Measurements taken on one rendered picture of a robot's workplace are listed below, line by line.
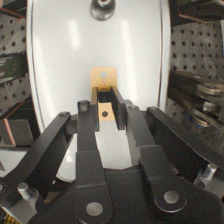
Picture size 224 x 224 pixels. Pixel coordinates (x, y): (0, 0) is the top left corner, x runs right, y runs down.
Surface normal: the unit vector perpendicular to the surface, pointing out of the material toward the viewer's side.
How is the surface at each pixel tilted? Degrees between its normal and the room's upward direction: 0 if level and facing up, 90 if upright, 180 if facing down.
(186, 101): 90
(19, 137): 0
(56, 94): 0
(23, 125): 0
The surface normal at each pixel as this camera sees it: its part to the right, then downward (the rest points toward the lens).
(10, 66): 0.99, 0.03
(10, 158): 0.10, 0.39
